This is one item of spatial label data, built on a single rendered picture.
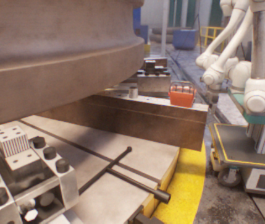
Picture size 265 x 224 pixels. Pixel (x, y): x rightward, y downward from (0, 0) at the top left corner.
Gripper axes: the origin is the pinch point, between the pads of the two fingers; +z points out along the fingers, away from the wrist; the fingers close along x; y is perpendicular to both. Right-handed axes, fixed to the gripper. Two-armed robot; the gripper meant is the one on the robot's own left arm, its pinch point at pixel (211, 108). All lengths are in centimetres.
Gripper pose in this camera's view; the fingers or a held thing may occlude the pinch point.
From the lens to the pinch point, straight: 173.7
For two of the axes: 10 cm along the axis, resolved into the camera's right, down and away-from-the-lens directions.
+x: -2.1, 4.0, -8.9
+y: -9.8, -0.9, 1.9
